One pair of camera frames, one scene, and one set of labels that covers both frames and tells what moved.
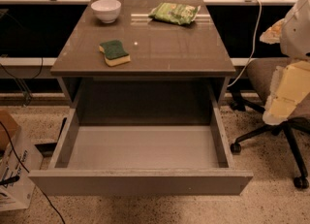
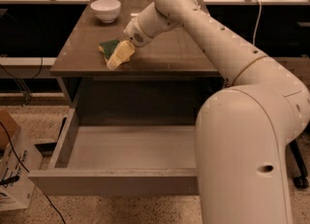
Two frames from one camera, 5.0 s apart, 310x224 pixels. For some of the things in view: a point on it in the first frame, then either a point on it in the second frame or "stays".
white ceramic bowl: x=107 y=10 stays
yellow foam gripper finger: x=291 y=83 → x=122 y=53
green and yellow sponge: x=114 y=53 stays
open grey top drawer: x=143 y=159 stays
